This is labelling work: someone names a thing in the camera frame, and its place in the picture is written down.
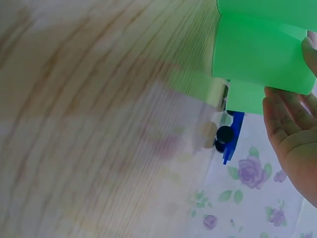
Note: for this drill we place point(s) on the shiny silver cylinder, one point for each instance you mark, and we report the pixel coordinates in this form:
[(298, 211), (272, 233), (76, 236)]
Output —
[(219, 95)]

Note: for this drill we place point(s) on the person's right hand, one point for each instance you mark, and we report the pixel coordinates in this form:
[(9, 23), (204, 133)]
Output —
[(294, 148)]

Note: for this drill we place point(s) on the blue plastic piece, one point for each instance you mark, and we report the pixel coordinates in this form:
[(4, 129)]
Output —
[(235, 138)]

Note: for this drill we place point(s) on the green paper sheet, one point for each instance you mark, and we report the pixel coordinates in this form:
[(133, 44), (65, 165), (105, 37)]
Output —
[(255, 49)]

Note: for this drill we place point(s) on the black round knob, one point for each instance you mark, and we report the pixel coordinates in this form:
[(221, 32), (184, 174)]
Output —
[(225, 133), (219, 146)]

